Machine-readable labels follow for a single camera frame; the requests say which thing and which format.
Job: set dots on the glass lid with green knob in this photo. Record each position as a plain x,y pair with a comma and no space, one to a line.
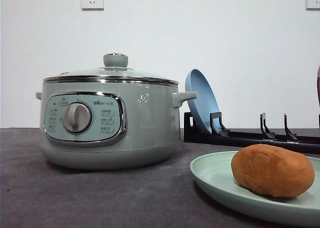
115,69

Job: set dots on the green plate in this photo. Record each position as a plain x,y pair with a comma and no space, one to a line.
214,173

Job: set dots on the brown potato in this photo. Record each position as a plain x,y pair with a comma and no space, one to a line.
273,171

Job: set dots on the black plate rack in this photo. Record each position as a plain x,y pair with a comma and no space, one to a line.
220,136

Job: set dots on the blue plate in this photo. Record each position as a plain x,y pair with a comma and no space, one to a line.
205,103

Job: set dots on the green electric steamer pot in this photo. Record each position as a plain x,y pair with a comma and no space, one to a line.
110,125

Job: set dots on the dark red plate edge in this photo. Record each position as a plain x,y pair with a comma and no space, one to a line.
318,85

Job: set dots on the grey table mat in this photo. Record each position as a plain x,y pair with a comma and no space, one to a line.
37,192

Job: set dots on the right white wall socket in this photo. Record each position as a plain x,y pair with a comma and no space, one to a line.
312,6

